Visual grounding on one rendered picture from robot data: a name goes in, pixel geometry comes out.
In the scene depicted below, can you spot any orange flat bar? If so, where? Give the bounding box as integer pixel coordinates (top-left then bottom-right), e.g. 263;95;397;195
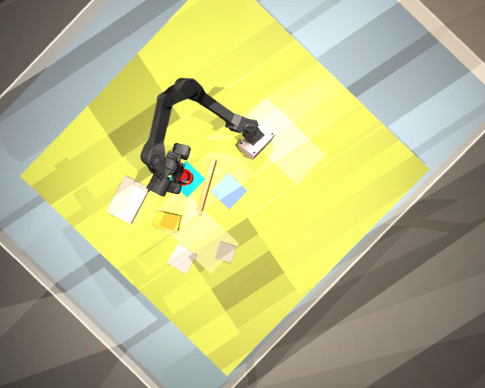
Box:
197;158;217;212

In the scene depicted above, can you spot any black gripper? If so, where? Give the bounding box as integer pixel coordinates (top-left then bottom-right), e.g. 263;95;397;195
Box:
167;143;191;194

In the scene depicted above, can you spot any yellow rectangular block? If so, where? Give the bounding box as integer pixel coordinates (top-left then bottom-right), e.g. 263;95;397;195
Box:
153;210;182;231

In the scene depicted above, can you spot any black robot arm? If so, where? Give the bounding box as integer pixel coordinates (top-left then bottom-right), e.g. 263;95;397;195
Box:
141;78;264;196

